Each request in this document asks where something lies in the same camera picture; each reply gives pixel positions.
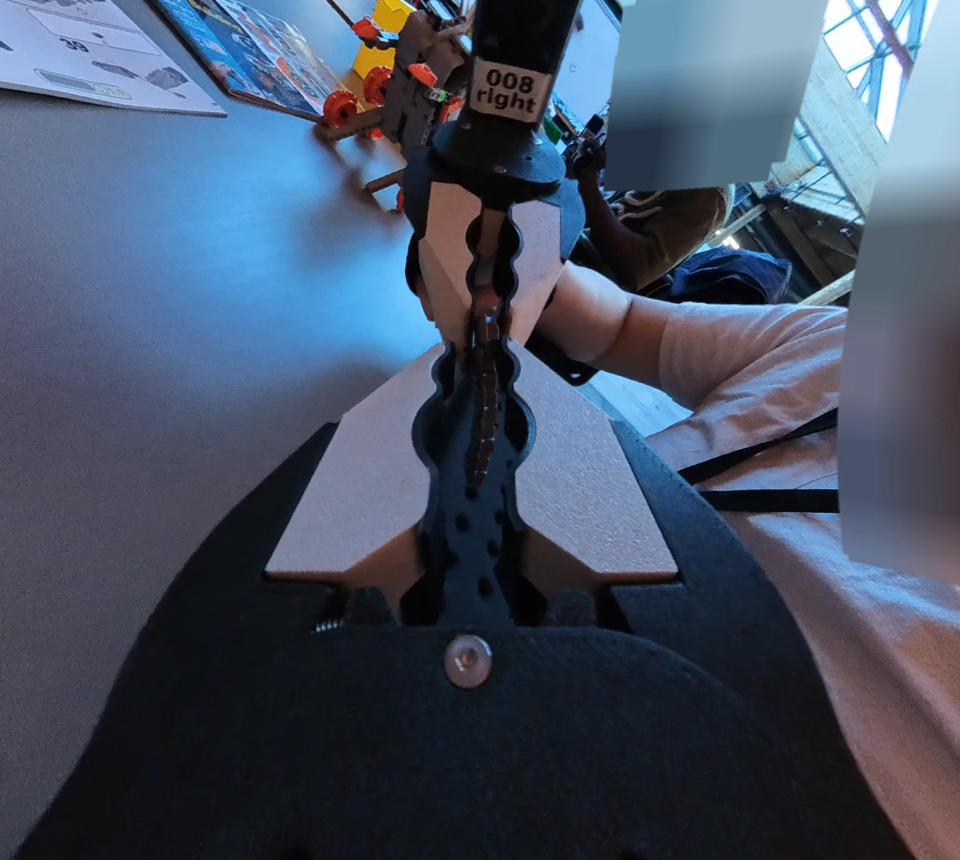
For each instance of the yellow plastic bin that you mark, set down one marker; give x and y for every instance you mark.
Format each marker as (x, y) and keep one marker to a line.
(382, 28)

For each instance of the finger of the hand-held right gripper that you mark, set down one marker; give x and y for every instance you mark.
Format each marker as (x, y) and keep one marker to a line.
(540, 245)
(446, 245)

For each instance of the open instruction booklet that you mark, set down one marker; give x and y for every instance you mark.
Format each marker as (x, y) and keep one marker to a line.
(90, 43)

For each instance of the grey orange toy robot chassis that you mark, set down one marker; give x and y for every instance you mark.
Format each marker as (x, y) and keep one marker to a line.
(412, 88)

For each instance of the grey desk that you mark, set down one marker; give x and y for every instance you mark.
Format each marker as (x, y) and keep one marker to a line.
(187, 350)

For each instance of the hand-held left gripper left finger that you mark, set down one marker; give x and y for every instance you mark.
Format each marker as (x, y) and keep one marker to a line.
(360, 500)

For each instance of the person's right forearm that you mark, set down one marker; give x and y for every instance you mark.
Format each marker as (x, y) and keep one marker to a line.
(607, 328)

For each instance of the blue printed leaflet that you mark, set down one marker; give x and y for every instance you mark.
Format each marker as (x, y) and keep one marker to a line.
(247, 58)

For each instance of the dark blue bag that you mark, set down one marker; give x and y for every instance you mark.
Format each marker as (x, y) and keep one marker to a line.
(727, 275)

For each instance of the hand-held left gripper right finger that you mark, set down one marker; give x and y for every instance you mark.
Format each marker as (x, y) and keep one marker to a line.
(592, 500)

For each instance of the person's right hand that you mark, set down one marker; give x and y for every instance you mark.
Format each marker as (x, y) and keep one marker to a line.
(427, 309)

